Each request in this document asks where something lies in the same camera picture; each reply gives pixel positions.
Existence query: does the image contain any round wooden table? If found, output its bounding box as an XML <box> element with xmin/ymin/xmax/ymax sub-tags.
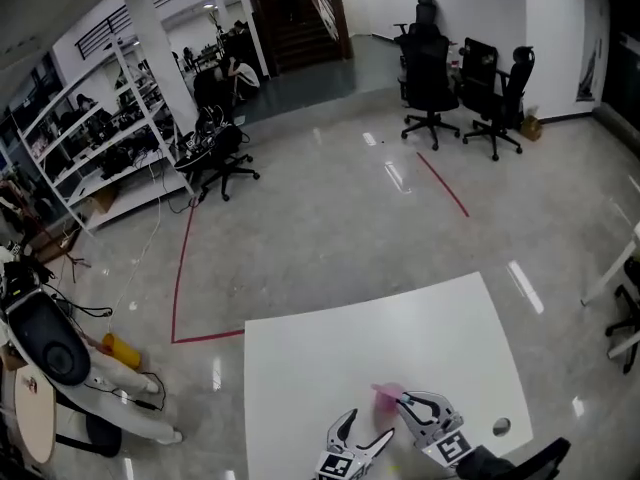
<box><xmin>12</xmin><ymin>367</ymin><xmax>57</xmax><ymax>465</ymax></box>

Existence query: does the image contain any cardboard box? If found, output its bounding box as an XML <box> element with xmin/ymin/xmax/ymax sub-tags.
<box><xmin>519</xmin><ymin>107</ymin><xmax>544</xmax><ymax>142</ymax></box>

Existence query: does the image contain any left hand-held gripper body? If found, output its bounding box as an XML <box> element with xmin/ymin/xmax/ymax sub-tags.
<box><xmin>312</xmin><ymin>437</ymin><xmax>372</xmax><ymax>480</ymax></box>

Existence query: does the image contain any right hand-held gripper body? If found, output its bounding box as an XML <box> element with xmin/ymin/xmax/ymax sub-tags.
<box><xmin>412</xmin><ymin>406</ymin><xmax>475</xmax><ymax>470</ymax></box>

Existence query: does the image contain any black floor cable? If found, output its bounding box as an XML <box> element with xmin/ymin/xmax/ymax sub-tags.
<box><xmin>47</xmin><ymin>287</ymin><xmax>167</xmax><ymax>412</ymax></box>

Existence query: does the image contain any white metal shelf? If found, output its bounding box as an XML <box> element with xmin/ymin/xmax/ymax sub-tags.
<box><xmin>13</xmin><ymin>32</ymin><xmax>197</xmax><ymax>235</ymax></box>

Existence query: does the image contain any black metal railing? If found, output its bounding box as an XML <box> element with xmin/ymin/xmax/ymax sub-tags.
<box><xmin>74</xmin><ymin>0</ymin><xmax>237</xmax><ymax>60</ymax></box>

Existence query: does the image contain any dark glass door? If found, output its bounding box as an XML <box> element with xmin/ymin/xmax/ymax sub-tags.
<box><xmin>599</xmin><ymin>0</ymin><xmax>640</xmax><ymax>119</ymax></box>

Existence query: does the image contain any pink spray bottle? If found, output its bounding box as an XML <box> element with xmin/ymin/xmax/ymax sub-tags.
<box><xmin>372</xmin><ymin>390</ymin><xmax>404</xmax><ymax>432</ymax></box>

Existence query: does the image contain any wall poster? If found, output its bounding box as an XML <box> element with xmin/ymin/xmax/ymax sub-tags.
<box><xmin>575</xmin><ymin>37</ymin><xmax>602</xmax><ymax>104</ymax></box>

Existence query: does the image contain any white side table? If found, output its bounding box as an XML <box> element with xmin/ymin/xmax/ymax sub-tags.
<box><xmin>579</xmin><ymin>220</ymin><xmax>640</xmax><ymax>362</ymax></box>

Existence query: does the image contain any person's right forearm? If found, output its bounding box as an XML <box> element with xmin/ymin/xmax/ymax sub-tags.
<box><xmin>456</xmin><ymin>444</ymin><xmax>519</xmax><ymax>480</ymax></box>

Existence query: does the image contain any yellow bucket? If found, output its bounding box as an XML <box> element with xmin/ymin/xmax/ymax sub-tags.
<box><xmin>101</xmin><ymin>332</ymin><xmax>143</xmax><ymax>370</ymax></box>

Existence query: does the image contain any black office chair with gear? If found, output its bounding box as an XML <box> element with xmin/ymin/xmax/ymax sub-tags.
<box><xmin>173</xmin><ymin>107</ymin><xmax>262</xmax><ymax>203</ymax></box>

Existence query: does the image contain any black stool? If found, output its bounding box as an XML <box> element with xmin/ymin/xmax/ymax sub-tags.
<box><xmin>53</xmin><ymin>397</ymin><xmax>124</xmax><ymax>460</ymax></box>

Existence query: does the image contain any wooden staircase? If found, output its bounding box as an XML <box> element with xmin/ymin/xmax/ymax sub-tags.
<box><xmin>243</xmin><ymin>0</ymin><xmax>352</xmax><ymax>77</ymax></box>

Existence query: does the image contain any white floor cable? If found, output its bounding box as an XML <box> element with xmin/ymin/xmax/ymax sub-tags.
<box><xmin>106</xmin><ymin>167</ymin><xmax>164</xmax><ymax>340</ymax></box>

